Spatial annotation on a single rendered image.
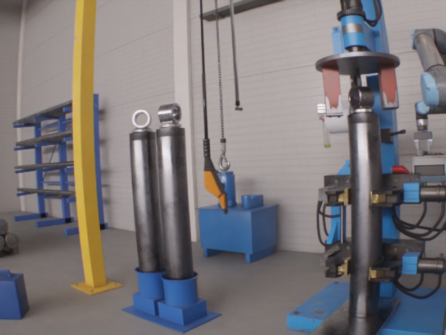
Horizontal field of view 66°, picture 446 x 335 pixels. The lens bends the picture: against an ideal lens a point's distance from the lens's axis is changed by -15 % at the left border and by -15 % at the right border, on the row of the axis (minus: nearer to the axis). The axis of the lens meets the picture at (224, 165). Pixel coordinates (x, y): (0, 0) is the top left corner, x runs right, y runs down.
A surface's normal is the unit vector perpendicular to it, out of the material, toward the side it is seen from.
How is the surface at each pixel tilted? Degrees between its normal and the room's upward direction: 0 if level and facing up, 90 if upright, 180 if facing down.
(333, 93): 90
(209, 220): 90
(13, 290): 90
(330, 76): 90
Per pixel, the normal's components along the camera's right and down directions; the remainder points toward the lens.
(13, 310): 0.18, 0.00
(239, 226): -0.62, 0.04
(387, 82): -0.22, 0.03
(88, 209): 0.78, -0.03
